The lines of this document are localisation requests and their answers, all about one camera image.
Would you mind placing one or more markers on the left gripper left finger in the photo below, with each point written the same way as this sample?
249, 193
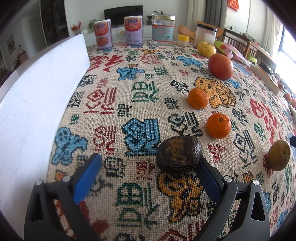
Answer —
42, 221

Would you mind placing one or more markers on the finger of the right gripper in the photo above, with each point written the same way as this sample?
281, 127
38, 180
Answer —
293, 141

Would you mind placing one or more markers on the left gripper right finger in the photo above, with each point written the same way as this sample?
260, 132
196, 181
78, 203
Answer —
251, 221

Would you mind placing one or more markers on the brown-green round fruit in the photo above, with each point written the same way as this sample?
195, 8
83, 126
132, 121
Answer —
279, 155

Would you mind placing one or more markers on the orange tangerine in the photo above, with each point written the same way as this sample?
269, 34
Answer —
198, 98
218, 125

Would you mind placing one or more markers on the large red apple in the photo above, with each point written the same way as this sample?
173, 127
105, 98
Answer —
220, 66

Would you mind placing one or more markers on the yellow apple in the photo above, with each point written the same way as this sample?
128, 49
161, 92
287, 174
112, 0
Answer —
205, 49

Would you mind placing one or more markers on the wooden chair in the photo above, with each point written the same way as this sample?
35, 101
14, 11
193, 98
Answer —
250, 50

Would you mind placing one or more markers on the colourful gift bag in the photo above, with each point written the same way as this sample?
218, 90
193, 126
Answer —
229, 51

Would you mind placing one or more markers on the white cardboard box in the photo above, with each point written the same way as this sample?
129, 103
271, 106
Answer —
33, 101

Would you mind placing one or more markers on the small yellow lid jar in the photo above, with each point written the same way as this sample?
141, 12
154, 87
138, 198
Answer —
183, 40

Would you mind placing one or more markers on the clear glass jar gold lid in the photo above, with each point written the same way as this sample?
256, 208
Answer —
163, 27

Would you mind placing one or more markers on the red flower vase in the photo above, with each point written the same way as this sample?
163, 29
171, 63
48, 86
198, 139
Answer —
76, 29

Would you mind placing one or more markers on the left purple orange canister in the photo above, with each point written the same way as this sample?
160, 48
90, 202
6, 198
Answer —
103, 34

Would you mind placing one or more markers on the purple orange canister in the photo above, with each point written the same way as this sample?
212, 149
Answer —
103, 34
133, 30

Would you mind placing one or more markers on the potted green plant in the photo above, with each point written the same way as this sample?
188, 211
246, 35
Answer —
91, 24

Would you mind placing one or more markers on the right purple orange canister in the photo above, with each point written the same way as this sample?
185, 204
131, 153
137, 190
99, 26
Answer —
133, 30

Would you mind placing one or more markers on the black television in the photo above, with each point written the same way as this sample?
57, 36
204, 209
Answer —
116, 15

